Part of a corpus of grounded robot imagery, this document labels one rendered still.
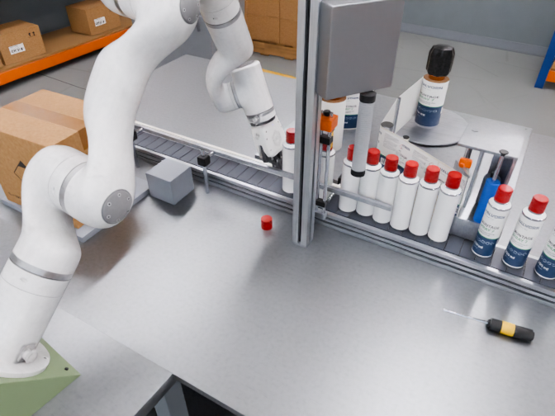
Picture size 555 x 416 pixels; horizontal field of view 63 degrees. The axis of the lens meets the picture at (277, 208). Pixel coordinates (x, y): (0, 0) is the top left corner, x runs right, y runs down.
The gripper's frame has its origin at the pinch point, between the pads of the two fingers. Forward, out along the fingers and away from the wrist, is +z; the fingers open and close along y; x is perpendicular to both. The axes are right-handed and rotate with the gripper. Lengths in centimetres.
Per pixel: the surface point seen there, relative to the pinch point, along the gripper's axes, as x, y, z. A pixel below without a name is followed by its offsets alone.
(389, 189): -34.7, -2.5, 6.4
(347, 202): -21.7, -3.0, 10.5
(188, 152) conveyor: 36.4, 1.1, -6.2
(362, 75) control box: -38.4, -11.2, -26.8
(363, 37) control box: -41, -12, -35
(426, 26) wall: 86, 440, 60
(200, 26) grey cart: 148, 153, -30
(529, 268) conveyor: -66, 0, 31
